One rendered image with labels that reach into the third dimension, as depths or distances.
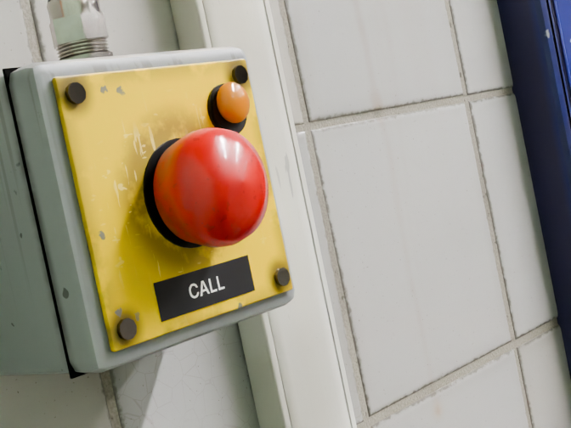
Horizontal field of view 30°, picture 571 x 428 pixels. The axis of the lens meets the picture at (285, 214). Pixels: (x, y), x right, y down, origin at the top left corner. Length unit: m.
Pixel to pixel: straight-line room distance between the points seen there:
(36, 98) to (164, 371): 0.15
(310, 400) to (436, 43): 0.25
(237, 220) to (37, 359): 0.08
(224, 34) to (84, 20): 0.10
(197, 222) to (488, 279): 0.33
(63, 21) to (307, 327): 0.18
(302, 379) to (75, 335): 0.17
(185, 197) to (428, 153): 0.29
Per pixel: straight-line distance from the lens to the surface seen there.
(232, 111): 0.38
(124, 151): 0.35
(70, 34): 0.39
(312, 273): 0.49
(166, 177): 0.34
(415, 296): 0.59
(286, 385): 0.48
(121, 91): 0.35
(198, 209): 0.34
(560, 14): 0.71
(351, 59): 0.57
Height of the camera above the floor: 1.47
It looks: 3 degrees down
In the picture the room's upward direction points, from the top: 12 degrees counter-clockwise
